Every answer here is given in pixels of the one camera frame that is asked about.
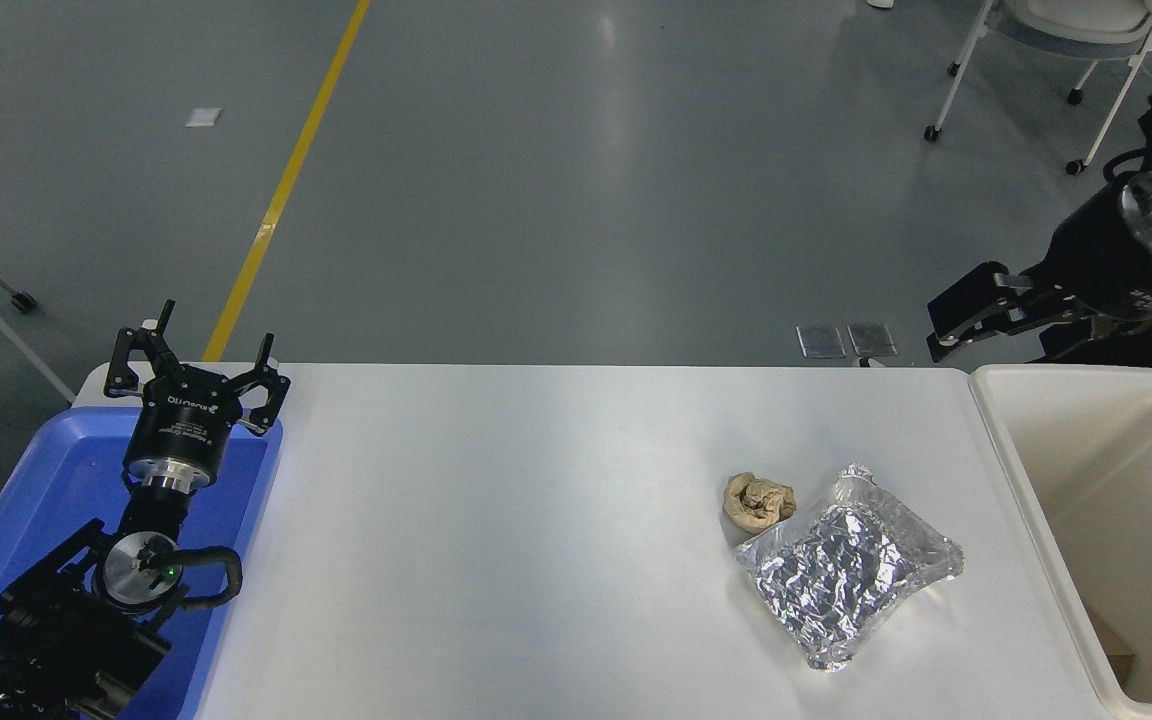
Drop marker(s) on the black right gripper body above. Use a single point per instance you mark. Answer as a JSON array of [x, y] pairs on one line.
[[1101, 260]]

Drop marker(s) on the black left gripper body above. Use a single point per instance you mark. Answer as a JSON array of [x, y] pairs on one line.
[[181, 420]]

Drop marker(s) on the silver foil plate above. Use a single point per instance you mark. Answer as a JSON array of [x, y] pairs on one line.
[[836, 580]]

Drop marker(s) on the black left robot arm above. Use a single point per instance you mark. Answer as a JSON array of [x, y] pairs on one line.
[[56, 630]]

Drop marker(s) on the metal floor plate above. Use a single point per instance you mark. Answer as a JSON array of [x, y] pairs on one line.
[[821, 341], [872, 339]]

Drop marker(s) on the blue plastic tray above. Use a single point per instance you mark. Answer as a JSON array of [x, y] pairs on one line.
[[66, 480]]

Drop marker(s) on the large pale plastic bin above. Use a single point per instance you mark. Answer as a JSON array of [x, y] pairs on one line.
[[1116, 480]]

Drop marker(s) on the white wheeled chair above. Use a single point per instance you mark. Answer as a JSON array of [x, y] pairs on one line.
[[1076, 20]]

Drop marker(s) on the crumpled tan paper ball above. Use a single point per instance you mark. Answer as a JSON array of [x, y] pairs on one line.
[[756, 502]]

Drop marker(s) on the grey wheeled chair frame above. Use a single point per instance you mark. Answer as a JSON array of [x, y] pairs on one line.
[[24, 300]]

